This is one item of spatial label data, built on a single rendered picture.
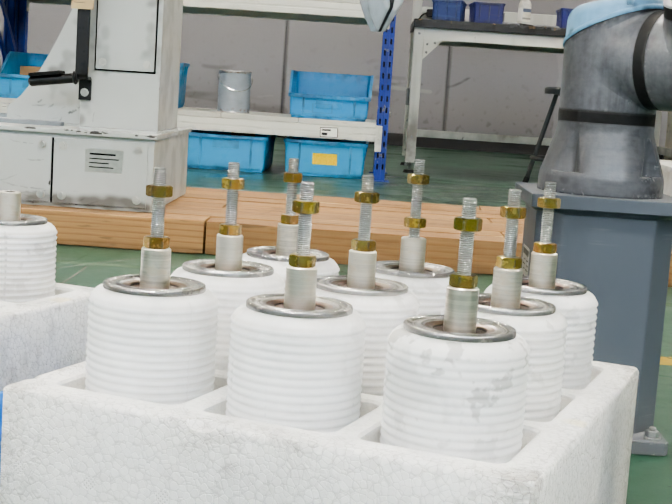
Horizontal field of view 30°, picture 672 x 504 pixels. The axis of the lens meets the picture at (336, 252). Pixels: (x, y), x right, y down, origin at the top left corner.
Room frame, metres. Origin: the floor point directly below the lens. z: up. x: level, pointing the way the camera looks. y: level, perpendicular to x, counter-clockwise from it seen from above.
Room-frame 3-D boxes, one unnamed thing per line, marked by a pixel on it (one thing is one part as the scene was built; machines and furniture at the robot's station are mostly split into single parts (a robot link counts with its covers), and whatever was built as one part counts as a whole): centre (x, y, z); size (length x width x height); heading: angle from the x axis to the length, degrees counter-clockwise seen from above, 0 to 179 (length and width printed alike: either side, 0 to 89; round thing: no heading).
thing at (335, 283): (0.98, -0.02, 0.25); 0.08 x 0.08 x 0.01
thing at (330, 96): (5.85, 0.07, 0.36); 0.50 x 0.38 x 0.21; 179
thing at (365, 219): (0.98, -0.02, 0.30); 0.01 x 0.01 x 0.08
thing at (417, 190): (1.09, -0.07, 0.31); 0.01 x 0.01 x 0.08
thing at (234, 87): (5.77, 0.51, 0.35); 0.16 x 0.15 x 0.19; 89
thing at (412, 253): (1.09, -0.07, 0.26); 0.02 x 0.02 x 0.03
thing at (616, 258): (1.54, -0.32, 0.15); 0.19 x 0.19 x 0.30; 89
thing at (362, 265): (0.98, -0.02, 0.26); 0.02 x 0.02 x 0.03
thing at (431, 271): (1.09, -0.07, 0.25); 0.08 x 0.08 x 0.01
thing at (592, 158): (1.54, -0.32, 0.35); 0.15 x 0.15 x 0.10
